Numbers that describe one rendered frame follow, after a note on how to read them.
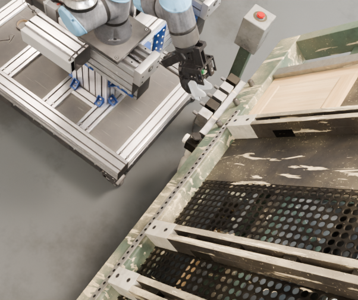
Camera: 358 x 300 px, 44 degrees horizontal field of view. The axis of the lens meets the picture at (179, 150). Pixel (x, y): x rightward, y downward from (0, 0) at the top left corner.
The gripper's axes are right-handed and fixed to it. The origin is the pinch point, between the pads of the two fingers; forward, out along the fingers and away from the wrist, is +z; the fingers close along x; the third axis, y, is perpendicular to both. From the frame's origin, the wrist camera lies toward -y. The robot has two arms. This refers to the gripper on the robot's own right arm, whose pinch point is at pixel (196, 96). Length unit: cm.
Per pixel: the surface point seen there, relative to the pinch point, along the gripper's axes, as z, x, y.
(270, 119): 29.4, 24.1, 9.3
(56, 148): 81, 7, -127
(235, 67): 60, 82, -43
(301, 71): 36, 60, 5
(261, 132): 35.4, 22.4, 6.0
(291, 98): 36, 44, 8
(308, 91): 33, 47, 14
